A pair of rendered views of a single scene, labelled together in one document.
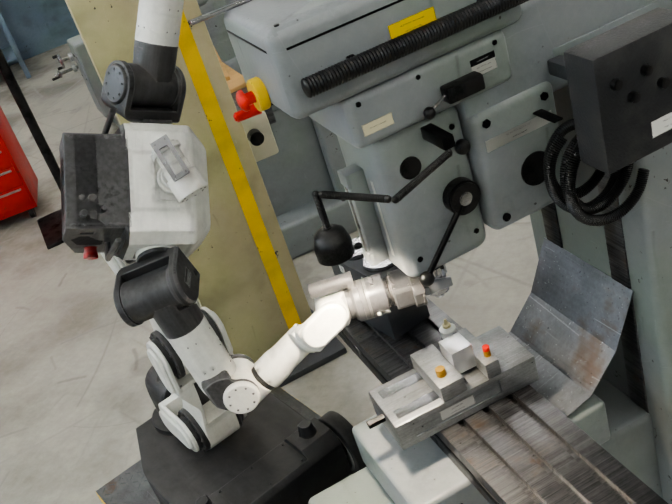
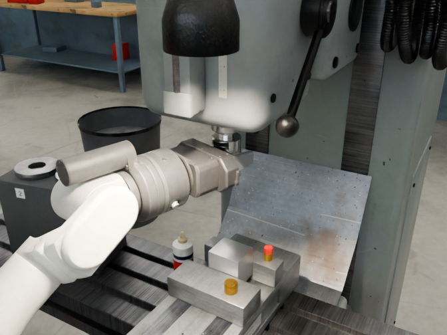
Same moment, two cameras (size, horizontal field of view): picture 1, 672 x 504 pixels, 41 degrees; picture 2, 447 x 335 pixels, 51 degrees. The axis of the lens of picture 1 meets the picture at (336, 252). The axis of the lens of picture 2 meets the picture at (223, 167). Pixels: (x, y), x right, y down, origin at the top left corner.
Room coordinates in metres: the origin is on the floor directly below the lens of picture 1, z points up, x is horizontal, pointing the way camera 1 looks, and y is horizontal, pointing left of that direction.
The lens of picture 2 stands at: (1.12, 0.31, 1.54)
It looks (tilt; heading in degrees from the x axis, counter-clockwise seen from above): 25 degrees down; 315
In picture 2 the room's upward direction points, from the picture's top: straight up
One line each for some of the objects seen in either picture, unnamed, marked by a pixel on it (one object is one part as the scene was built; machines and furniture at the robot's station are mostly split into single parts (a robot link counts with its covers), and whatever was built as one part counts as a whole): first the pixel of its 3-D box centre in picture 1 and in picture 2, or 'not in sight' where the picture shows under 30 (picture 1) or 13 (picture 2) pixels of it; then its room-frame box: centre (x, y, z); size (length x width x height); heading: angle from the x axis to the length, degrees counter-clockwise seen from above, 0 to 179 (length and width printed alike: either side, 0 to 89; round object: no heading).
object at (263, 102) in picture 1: (258, 94); not in sight; (1.54, 0.04, 1.76); 0.06 x 0.02 x 0.06; 15
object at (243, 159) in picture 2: (437, 285); (239, 163); (1.57, -0.18, 1.23); 0.06 x 0.02 x 0.03; 88
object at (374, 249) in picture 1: (364, 215); (182, 28); (1.57, -0.08, 1.44); 0.04 x 0.04 x 0.21; 15
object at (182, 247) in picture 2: (449, 337); (183, 254); (1.73, -0.19, 0.97); 0.04 x 0.04 x 0.11
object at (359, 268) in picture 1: (377, 283); (64, 211); (1.98, -0.08, 1.02); 0.22 x 0.12 x 0.20; 26
